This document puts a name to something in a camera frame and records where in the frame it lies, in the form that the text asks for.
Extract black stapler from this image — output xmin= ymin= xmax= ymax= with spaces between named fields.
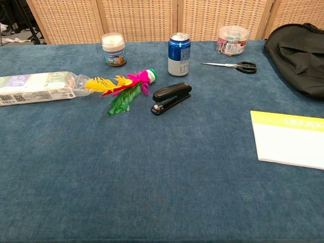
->
xmin=150 ymin=82 xmax=192 ymax=116

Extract colourful feather shuttlecock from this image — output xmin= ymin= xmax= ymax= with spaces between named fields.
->
xmin=84 ymin=68 xmax=158 ymax=115

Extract blue table cloth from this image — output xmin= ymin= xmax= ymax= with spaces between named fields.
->
xmin=0 ymin=39 xmax=324 ymax=243

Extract blue and white drink can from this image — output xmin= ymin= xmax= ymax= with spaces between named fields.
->
xmin=168 ymin=32 xmax=191 ymax=76

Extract small jar with cartoon label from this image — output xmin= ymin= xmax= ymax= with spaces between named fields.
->
xmin=101 ymin=32 xmax=127 ymax=68

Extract woven rattan folding screen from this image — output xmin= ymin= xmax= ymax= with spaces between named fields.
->
xmin=26 ymin=0 xmax=324 ymax=45

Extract clear tub of binder clips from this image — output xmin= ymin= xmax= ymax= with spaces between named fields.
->
xmin=216 ymin=25 xmax=250 ymax=57

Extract yellow and white notepad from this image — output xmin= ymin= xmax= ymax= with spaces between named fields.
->
xmin=250 ymin=110 xmax=324 ymax=171

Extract tissue pack in plastic wrap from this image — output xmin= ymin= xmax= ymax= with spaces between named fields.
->
xmin=0 ymin=71 xmax=92 ymax=107

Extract black fabric bag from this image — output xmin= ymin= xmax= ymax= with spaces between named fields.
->
xmin=264 ymin=23 xmax=324 ymax=99

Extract black tripod stand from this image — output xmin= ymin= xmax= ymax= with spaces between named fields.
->
xmin=15 ymin=0 xmax=48 ymax=46

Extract black handled scissors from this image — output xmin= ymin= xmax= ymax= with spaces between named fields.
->
xmin=201 ymin=61 xmax=258 ymax=74

